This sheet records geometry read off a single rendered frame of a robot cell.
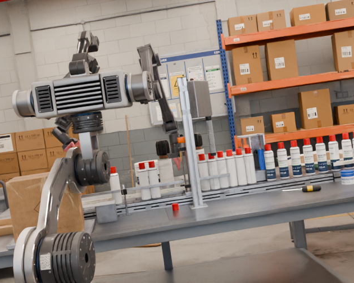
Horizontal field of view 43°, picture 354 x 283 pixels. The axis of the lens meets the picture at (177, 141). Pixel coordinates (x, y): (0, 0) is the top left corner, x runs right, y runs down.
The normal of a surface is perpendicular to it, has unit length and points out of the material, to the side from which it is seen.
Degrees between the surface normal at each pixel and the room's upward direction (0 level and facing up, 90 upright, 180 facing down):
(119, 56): 90
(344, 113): 90
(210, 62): 90
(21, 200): 90
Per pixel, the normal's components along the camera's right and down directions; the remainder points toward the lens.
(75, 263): -0.13, -0.08
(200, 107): 0.86, -0.09
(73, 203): 0.19, 0.03
